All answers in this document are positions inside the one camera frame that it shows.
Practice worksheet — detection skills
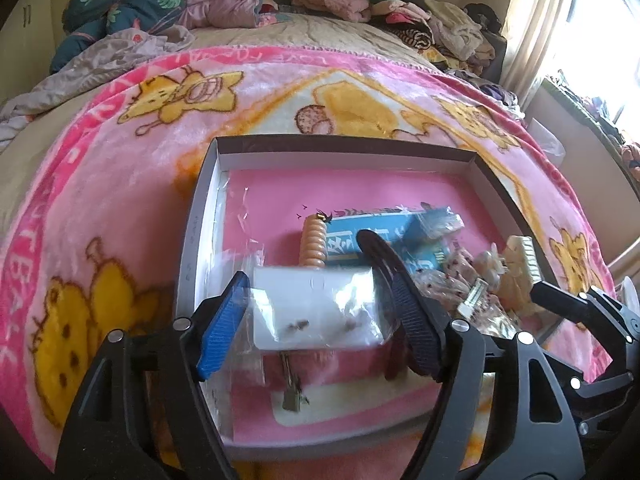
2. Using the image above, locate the white plastic bag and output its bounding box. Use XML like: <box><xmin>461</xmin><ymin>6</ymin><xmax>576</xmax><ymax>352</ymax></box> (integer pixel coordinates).
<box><xmin>531</xmin><ymin>119</ymin><xmax>567</xmax><ymax>162</ymax></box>

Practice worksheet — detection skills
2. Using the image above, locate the grey cardboard box pink inside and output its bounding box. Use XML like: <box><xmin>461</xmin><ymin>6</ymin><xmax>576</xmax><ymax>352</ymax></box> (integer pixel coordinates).
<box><xmin>172</xmin><ymin>134</ymin><xmax>566</xmax><ymax>461</ymax></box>

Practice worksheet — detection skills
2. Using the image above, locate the cream curtain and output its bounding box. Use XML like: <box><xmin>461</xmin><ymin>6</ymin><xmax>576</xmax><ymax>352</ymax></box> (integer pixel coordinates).
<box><xmin>500</xmin><ymin>0</ymin><xmax>587</xmax><ymax>112</ymax></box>

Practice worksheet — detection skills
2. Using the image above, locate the orange spiral hair tie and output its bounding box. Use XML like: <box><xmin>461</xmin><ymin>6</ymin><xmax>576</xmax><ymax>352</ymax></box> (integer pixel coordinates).
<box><xmin>298</xmin><ymin>214</ymin><xmax>329</xmax><ymax>272</ymax></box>

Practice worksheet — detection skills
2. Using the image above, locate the small grey metal clip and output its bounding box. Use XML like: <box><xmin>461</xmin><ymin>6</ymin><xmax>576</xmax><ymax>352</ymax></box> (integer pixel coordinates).
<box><xmin>279</xmin><ymin>352</ymin><xmax>311</xmax><ymax>414</ymax></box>

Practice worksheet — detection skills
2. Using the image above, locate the pink printed blanket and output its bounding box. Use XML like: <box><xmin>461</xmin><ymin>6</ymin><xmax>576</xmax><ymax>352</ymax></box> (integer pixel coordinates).
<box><xmin>0</xmin><ymin>45</ymin><xmax>617</xmax><ymax>480</ymax></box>

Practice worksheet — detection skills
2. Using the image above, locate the pink padded garment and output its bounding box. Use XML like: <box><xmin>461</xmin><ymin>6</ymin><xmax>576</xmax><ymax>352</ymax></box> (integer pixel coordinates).
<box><xmin>175</xmin><ymin>0</ymin><xmax>267</xmax><ymax>32</ymax></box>

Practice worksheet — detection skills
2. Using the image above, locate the grey lilac quilt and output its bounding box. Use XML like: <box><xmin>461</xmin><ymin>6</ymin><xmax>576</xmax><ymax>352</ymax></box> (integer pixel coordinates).
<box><xmin>0</xmin><ymin>25</ymin><xmax>197</xmax><ymax>142</ymax></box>

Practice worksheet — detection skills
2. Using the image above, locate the white card earring packet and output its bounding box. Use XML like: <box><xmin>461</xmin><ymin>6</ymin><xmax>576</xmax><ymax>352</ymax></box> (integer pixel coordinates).
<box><xmin>251</xmin><ymin>265</ymin><xmax>389</xmax><ymax>352</ymax></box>

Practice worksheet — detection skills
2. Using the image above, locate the pile of mixed clothes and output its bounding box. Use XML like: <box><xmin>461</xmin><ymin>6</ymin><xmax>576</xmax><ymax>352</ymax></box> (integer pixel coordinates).
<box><xmin>367</xmin><ymin>0</ymin><xmax>509</xmax><ymax>77</ymax></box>

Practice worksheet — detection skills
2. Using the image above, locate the blue printed card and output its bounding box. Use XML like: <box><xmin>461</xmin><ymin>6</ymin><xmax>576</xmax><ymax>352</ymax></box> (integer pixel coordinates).
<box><xmin>326</xmin><ymin>206</ymin><xmax>452</xmax><ymax>274</ymax></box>

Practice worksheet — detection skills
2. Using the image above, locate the window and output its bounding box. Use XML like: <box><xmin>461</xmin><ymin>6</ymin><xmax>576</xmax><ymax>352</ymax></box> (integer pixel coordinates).
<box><xmin>545</xmin><ymin>0</ymin><xmax>640</xmax><ymax>112</ymax></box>

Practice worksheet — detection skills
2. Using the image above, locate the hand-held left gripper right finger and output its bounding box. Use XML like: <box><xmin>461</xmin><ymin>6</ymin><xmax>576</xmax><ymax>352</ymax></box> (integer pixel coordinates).
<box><xmin>391</xmin><ymin>272</ymin><xmax>587</xmax><ymax>480</ymax></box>

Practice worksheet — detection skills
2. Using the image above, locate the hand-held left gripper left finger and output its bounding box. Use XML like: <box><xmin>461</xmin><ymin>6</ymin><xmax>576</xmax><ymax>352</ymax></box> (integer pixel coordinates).
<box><xmin>55</xmin><ymin>270</ymin><xmax>252</xmax><ymax>480</ymax></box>

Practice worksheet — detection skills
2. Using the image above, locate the orange patterned cloth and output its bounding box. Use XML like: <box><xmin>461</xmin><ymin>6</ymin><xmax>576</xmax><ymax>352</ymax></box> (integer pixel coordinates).
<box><xmin>620</xmin><ymin>142</ymin><xmax>640</xmax><ymax>182</ymax></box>

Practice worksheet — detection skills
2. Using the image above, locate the pink fleece garment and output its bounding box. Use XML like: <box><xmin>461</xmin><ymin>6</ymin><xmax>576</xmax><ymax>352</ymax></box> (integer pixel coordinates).
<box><xmin>291</xmin><ymin>0</ymin><xmax>373</xmax><ymax>24</ymax></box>

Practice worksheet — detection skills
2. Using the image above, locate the teal floral quilt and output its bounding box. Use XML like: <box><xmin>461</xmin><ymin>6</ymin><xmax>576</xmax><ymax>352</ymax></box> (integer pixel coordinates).
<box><xmin>50</xmin><ymin>0</ymin><xmax>202</xmax><ymax>74</ymax></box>

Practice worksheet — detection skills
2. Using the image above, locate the floral scrunchie in clear packet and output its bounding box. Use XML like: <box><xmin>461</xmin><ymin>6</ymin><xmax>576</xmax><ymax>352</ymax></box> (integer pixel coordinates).
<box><xmin>414</xmin><ymin>247</ymin><xmax>503</xmax><ymax>322</ymax></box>

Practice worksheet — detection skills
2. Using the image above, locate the cream wardrobe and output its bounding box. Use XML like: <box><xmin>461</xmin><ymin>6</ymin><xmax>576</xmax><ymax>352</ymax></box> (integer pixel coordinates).
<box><xmin>0</xmin><ymin>0</ymin><xmax>67</xmax><ymax>103</ymax></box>

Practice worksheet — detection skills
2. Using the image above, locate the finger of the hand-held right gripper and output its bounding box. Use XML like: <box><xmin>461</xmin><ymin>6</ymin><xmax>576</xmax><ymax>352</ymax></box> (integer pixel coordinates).
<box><xmin>562</xmin><ymin>347</ymin><xmax>640</xmax><ymax>443</ymax></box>
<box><xmin>531</xmin><ymin>281</ymin><xmax>640</xmax><ymax>343</ymax></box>

